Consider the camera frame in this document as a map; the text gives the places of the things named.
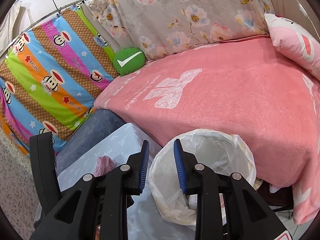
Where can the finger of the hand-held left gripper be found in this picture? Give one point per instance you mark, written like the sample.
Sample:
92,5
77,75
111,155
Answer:
45,165

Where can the white curtain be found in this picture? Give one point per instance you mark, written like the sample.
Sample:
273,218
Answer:
12,25

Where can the pink blanket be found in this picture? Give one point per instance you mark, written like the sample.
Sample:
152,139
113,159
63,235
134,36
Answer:
225,105

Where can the dark brown box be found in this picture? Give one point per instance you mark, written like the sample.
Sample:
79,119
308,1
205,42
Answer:
275,195

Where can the white bin with plastic liner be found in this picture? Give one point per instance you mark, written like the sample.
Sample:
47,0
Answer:
212,150

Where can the green check mark cushion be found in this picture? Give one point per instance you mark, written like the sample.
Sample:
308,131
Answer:
128,61

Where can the light blue patterned cloth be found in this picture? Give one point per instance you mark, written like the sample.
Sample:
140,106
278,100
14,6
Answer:
120,140

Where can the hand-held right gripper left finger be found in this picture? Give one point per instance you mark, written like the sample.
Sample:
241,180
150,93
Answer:
143,165

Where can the pink printed pillow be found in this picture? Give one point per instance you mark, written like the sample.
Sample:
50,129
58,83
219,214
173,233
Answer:
292,42

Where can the grey floral blanket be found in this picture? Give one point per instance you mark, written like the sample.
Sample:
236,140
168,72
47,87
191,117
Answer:
175,12

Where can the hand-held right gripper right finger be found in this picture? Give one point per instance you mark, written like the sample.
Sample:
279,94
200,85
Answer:
178,165

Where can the mauve cloth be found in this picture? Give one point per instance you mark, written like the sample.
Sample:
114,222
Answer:
103,165

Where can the striped monkey print blanket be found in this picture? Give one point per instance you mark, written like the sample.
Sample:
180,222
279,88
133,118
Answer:
50,62

